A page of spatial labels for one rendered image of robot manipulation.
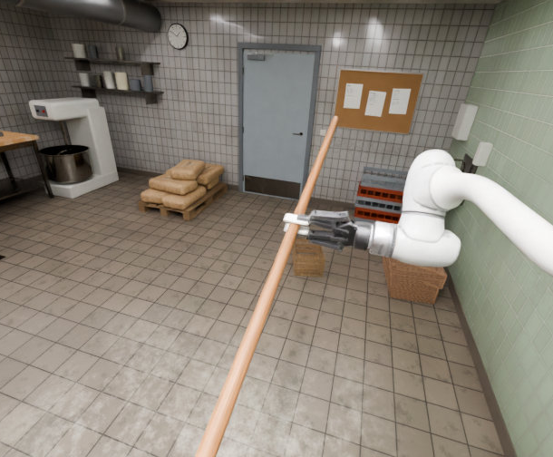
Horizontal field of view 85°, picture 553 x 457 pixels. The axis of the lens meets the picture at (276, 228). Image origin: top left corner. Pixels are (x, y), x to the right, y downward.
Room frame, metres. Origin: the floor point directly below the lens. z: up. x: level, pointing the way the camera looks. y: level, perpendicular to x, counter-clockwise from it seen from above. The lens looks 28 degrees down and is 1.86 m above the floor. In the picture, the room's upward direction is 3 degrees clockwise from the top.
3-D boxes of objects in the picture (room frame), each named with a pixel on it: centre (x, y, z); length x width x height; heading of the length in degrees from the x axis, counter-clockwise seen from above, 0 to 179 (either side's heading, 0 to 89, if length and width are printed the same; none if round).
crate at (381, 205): (3.81, -1.37, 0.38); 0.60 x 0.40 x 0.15; 73
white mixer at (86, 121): (4.58, 3.18, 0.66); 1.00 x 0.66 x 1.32; 165
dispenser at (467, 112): (3.60, -2.04, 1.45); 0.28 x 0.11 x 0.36; 165
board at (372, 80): (4.28, -1.19, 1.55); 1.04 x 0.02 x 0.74; 75
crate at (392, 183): (3.80, -1.38, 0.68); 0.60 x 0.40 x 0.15; 75
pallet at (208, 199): (4.27, 1.40, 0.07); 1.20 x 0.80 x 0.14; 165
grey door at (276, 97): (4.60, 0.12, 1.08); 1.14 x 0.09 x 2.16; 75
